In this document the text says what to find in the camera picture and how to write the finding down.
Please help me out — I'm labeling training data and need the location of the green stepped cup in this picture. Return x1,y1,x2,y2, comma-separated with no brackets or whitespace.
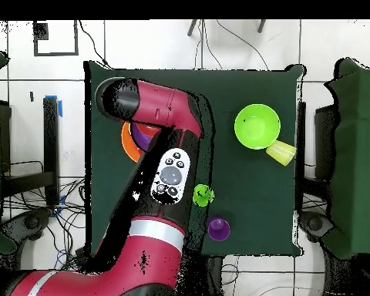
193,183,215,208

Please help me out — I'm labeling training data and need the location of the green bowl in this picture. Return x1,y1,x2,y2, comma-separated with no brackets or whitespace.
234,103,281,151

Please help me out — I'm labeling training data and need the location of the purple bowl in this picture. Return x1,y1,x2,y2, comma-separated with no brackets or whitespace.
130,123,158,152

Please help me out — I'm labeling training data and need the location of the black box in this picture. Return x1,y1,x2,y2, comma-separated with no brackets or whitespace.
314,103,338,181

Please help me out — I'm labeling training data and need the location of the dark green tablecloth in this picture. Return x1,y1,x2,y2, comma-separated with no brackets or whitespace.
84,60,306,258

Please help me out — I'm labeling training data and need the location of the dark office chair base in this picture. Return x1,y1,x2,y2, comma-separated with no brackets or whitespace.
1,208,53,251

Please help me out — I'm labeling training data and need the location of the large yellow-orange bowl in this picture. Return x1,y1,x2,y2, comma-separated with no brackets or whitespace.
120,121,144,163

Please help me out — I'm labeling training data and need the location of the purple cup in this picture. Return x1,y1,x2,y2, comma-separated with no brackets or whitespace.
207,216,231,242

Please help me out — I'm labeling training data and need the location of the grey office chair base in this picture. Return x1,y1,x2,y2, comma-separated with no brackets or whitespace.
298,210,335,243

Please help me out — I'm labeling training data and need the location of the blue tape strip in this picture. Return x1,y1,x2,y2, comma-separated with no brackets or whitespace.
44,94,63,118

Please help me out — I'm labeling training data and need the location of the yellow tapered cup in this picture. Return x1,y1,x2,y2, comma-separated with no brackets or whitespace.
265,140,298,167

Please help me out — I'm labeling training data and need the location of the black stand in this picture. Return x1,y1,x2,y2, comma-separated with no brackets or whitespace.
0,96,61,206

